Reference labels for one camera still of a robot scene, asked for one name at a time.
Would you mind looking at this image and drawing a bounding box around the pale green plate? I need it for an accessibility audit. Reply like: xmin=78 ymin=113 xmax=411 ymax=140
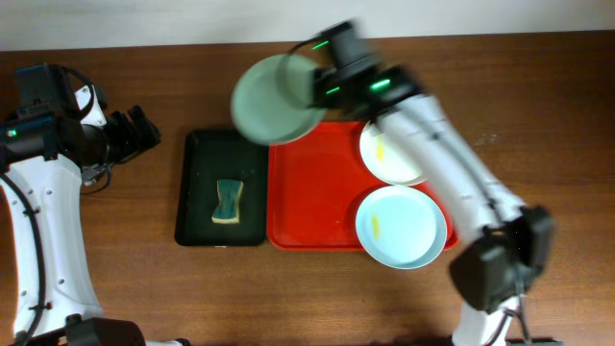
xmin=231 ymin=55 xmax=326 ymax=145

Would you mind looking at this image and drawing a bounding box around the green and yellow sponge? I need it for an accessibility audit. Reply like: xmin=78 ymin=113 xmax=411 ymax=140
xmin=211 ymin=179 xmax=244 ymax=224

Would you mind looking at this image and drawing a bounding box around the light blue plate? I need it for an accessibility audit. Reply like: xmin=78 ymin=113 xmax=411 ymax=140
xmin=355 ymin=185 xmax=448 ymax=270

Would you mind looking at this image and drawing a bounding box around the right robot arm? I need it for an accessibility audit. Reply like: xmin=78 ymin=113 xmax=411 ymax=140
xmin=307 ymin=21 xmax=554 ymax=345

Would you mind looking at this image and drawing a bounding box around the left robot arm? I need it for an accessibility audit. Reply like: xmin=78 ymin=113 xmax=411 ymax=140
xmin=1 ymin=63 xmax=161 ymax=345

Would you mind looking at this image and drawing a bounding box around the black plastic tray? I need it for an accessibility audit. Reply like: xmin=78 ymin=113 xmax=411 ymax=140
xmin=174 ymin=130 xmax=268 ymax=247

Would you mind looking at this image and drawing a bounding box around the red plastic tray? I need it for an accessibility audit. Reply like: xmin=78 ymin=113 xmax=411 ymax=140
xmin=265 ymin=119 xmax=460 ymax=253

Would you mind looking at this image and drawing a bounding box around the white plate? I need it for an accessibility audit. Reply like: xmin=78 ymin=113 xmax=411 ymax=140
xmin=358 ymin=123 xmax=426 ymax=185

